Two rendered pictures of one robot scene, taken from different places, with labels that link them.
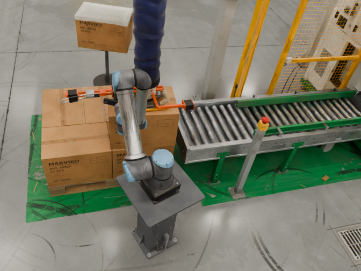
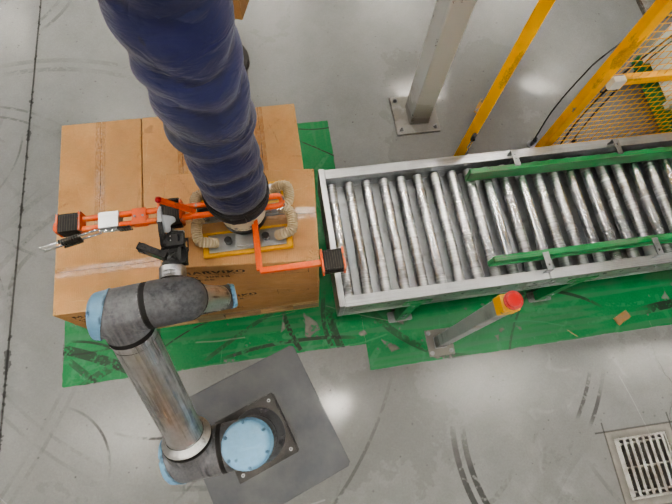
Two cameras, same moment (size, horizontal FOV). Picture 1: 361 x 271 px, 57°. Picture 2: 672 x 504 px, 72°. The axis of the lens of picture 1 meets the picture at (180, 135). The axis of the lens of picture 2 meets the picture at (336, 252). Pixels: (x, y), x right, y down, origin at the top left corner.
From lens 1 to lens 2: 164 cm
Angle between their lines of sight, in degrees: 27
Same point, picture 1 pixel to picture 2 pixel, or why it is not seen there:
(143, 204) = (222, 478)
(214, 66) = (436, 59)
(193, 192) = (326, 450)
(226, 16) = not seen: outside the picture
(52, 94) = (81, 139)
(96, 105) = (168, 170)
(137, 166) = (185, 470)
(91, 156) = not seen: hidden behind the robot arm
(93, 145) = not seen: hidden behind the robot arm
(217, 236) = (387, 434)
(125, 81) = (120, 333)
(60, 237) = (118, 419)
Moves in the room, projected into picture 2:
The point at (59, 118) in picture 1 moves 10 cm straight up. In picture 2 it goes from (93, 208) to (83, 199)
